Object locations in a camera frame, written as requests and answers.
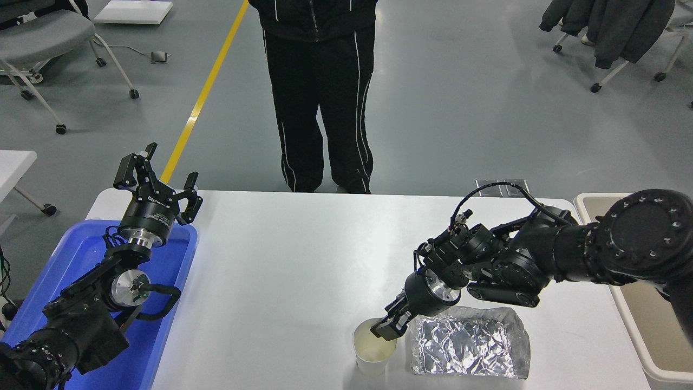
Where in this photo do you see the white-framed wheeled chair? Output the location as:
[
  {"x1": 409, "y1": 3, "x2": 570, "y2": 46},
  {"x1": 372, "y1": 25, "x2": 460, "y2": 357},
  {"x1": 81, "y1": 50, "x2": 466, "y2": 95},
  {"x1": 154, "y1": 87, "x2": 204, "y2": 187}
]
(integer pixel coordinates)
[{"x1": 552, "y1": 0, "x2": 693, "y2": 94}]

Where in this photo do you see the white paper cup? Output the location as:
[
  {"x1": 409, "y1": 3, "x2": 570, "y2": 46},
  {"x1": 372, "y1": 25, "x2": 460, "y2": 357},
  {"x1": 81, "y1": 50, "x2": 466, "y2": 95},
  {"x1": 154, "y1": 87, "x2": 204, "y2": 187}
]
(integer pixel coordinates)
[{"x1": 352, "y1": 318, "x2": 398, "y2": 377}]

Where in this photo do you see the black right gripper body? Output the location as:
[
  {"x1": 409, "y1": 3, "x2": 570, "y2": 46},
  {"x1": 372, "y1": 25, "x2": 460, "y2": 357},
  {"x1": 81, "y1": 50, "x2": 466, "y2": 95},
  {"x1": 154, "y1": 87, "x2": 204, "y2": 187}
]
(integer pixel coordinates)
[{"x1": 404, "y1": 269, "x2": 462, "y2": 318}]

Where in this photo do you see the crumpled silver foil tray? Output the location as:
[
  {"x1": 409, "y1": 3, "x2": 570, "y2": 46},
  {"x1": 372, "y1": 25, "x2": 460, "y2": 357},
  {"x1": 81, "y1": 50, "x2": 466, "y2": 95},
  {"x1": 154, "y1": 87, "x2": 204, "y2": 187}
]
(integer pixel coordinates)
[{"x1": 409, "y1": 306, "x2": 530, "y2": 379}]

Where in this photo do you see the dark jackets pile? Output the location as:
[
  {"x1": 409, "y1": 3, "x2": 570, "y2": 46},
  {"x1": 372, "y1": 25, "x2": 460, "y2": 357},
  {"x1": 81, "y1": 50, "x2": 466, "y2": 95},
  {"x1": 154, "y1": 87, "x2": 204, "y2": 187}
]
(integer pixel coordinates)
[{"x1": 540, "y1": 0, "x2": 677, "y2": 69}]

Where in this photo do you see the large beige plastic bin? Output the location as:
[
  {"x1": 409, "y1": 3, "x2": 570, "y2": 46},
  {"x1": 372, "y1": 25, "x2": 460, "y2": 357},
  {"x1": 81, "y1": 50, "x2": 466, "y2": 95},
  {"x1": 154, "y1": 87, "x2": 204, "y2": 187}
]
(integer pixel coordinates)
[{"x1": 574, "y1": 193, "x2": 693, "y2": 390}]

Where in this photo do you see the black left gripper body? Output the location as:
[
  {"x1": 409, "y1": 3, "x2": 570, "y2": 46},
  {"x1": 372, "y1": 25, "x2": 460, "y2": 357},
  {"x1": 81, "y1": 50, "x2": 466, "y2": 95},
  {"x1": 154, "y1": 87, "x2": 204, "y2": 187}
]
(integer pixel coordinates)
[{"x1": 118, "y1": 192, "x2": 179, "y2": 240}]

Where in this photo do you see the person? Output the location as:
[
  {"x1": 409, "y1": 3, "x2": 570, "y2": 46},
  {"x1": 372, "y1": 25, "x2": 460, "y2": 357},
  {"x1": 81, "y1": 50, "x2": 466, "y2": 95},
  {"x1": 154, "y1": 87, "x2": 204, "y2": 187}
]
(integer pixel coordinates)
[{"x1": 248, "y1": 0, "x2": 378, "y2": 194}]

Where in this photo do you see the blue plastic tray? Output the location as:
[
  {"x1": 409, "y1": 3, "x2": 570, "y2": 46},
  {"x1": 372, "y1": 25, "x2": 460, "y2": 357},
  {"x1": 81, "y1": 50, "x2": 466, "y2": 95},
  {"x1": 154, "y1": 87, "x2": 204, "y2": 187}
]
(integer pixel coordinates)
[{"x1": 0, "y1": 219, "x2": 199, "y2": 390}]

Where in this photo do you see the white flat board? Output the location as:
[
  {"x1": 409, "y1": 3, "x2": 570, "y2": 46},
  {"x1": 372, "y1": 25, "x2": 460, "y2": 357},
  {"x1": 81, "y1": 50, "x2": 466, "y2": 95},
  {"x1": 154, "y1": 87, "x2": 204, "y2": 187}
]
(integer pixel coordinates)
[{"x1": 94, "y1": 0, "x2": 174, "y2": 25}]

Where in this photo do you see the grey wheeled office chair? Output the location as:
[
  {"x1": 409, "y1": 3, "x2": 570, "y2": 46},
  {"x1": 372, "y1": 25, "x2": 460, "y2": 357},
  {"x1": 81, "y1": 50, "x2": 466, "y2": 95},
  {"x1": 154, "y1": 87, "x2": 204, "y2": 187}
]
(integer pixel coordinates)
[{"x1": 0, "y1": 0, "x2": 140, "y2": 135}]

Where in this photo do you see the white side table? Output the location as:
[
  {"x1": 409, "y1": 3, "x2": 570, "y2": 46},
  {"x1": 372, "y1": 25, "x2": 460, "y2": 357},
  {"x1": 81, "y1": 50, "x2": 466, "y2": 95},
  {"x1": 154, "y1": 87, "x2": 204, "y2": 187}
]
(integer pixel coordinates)
[{"x1": 0, "y1": 150, "x2": 57, "y2": 217}]

